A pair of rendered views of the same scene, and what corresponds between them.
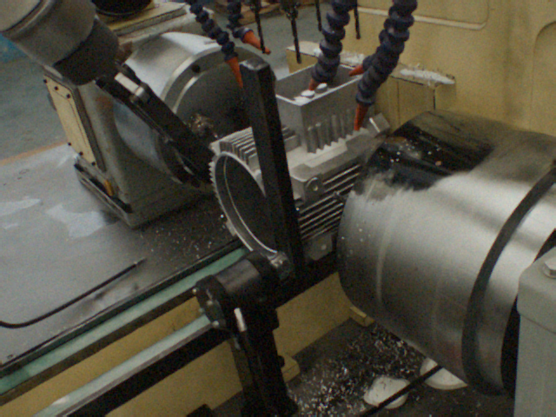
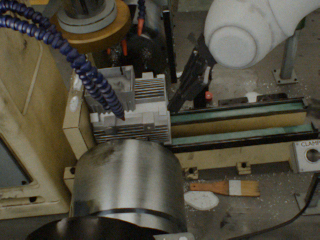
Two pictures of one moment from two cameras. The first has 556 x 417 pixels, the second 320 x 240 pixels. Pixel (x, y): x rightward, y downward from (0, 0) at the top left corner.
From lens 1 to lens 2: 1.40 m
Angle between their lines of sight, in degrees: 95
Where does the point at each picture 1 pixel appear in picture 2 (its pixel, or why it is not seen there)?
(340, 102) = (111, 73)
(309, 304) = not seen: hidden behind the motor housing
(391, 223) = (159, 23)
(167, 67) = (146, 151)
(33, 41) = not seen: hidden behind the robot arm
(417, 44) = (41, 87)
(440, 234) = (156, 12)
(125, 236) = not seen: outside the picture
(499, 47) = (47, 49)
